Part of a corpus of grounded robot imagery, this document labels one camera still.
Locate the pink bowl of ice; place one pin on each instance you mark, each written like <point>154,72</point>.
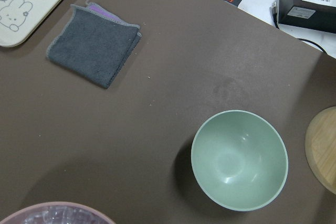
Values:
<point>57,212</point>

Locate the wooden mug tree stand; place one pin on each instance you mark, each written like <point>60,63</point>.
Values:
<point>320,147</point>

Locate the mint green bowl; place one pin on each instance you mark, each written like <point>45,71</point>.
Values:
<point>239,160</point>

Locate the black power adapter box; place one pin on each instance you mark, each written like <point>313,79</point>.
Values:
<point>311,14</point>

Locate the folded grey cloth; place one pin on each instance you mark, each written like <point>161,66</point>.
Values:
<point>95,44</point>

